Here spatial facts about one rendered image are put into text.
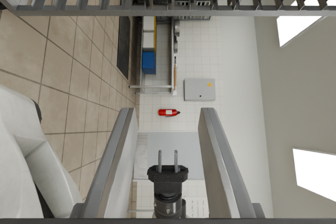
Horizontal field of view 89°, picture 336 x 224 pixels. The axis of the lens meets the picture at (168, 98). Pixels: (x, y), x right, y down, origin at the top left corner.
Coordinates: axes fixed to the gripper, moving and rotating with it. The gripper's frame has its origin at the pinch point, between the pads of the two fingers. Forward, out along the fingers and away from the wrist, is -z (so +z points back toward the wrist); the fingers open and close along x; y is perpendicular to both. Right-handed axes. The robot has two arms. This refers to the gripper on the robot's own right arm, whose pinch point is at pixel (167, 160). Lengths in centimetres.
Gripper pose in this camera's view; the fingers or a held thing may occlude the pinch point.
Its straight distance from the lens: 55.5
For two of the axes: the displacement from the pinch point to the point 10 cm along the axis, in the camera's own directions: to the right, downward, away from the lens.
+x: 10.0, 0.0, 0.0
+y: 0.0, 1.7, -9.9
